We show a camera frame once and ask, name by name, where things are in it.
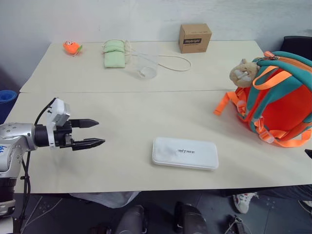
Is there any black strap with metal buckle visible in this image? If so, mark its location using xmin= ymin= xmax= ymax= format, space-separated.
xmin=226 ymin=214 xmax=247 ymax=234

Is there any green fabric pouch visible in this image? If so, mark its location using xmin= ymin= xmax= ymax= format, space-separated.
xmin=101 ymin=39 xmax=126 ymax=70

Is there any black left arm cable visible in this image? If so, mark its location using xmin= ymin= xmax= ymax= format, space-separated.
xmin=13 ymin=98 xmax=57 ymax=234

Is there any white plastic bag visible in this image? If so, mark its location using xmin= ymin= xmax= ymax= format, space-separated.
xmin=69 ymin=191 xmax=141 ymax=209

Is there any dark sneaker with white sole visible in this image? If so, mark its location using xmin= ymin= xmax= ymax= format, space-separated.
xmin=298 ymin=199 xmax=312 ymax=215

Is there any black chair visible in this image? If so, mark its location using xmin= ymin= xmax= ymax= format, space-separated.
xmin=282 ymin=36 xmax=312 ymax=62

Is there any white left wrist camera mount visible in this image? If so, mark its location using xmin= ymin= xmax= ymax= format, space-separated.
xmin=46 ymin=97 xmax=72 ymax=149

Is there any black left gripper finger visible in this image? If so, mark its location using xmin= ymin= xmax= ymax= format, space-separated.
xmin=72 ymin=137 xmax=106 ymax=151
xmin=70 ymin=118 xmax=100 ymax=129

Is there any orange and teal backpack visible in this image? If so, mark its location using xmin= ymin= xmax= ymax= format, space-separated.
xmin=214 ymin=50 xmax=312 ymax=148

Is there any dark rounded shape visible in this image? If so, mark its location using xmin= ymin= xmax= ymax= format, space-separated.
xmin=114 ymin=204 xmax=148 ymax=234
xmin=174 ymin=201 xmax=212 ymax=234

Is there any white rectangular case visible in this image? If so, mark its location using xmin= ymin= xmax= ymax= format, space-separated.
xmin=152 ymin=136 xmax=219 ymax=172

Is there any brown cardboard box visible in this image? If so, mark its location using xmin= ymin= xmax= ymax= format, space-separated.
xmin=178 ymin=23 xmax=213 ymax=54

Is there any clear plastic cup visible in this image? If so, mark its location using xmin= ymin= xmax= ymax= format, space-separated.
xmin=132 ymin=50 xmax=158 ymax=80

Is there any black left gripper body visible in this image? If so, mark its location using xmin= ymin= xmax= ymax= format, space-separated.
xmin=53 ymin=120 xmax=76 ymax=150

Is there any white sneaker with red print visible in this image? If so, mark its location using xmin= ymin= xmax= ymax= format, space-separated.
xmin=232 ymin=192 xmax=259 ymax=215

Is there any blue bin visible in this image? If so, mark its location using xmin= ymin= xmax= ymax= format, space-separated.
xmin=0 ymin=90 xmax=20 ymax=125

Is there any orange plush toy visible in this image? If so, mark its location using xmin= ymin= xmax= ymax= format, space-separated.
xmin=63 ymin=40 xmax=84 ymax=56

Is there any beige hamster plush toy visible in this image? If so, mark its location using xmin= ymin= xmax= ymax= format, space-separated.
xmin=230 ymin=58 xmax=260 ymax=87

